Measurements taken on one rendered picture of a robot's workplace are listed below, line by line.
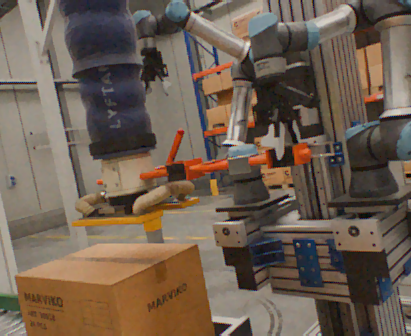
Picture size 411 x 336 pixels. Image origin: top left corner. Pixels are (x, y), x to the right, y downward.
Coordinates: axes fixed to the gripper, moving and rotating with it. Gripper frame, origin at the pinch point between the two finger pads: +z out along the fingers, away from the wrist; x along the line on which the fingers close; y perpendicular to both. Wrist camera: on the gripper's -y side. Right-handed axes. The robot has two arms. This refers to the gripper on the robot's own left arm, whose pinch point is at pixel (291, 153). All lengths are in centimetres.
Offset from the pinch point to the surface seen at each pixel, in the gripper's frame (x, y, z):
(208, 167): 3.8, 24.2, 0.3
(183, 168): 5.2, 32.2, -0.5
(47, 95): -157, 329, -81
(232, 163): 3.8, 15.8, 0.1
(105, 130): 11, 56, -16
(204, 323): -14, 52, 57
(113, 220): 15, 56, 12
